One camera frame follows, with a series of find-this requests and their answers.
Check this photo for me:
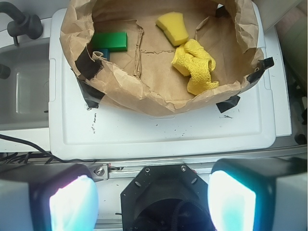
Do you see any green sponge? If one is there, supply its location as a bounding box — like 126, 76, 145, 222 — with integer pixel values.
91, 32, 128, 52

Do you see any black tape right upper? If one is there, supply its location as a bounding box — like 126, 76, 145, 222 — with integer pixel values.
246, 57, 274, 86

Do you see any yellow sponge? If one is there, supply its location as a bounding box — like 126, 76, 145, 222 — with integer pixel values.
155, 12, 189, 47

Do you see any black tape right front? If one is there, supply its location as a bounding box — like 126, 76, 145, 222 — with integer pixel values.
216, 95, 241, 113

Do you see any brown paper bag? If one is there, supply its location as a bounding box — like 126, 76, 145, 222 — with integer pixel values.
60, 0, 263, 116

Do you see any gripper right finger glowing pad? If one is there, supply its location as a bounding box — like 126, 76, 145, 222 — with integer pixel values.
207, 157, 308, 231

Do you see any black octagonal mount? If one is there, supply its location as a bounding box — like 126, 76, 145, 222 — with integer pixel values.
120, 165, 216, 231

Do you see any grey sink basin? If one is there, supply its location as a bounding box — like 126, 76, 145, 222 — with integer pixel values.
0, 40, 50, 130

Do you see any black cable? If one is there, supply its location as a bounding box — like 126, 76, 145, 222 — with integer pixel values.
0, 133, 65, 165

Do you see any white plastic bin lid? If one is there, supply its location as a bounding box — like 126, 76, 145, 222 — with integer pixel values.
49, 9, 276, 160

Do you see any blue block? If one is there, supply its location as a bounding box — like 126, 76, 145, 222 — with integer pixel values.
94, 48, 110, 61

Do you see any yellow cloth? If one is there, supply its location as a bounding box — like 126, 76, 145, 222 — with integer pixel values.
171, 39, 219, 96

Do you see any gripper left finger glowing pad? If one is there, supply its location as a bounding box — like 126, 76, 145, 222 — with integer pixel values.
0, 164, 99, 231

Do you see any aluminium rail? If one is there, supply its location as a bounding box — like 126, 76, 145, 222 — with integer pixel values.
89, 154, 308, 181

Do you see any black tape left upper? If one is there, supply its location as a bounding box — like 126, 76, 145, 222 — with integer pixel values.
75, 48, 103, 80

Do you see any dark grey faucet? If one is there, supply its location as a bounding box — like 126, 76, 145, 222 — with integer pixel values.
0, 1, 43, 47

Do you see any black tape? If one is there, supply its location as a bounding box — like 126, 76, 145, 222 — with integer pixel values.
216, 95, 241, 113
246, 57, 274, 86
77, 78, 105, 108
75, 48, 103, 80

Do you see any black tape left front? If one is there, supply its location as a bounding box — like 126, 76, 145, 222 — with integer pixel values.
77, 78, 105, 108

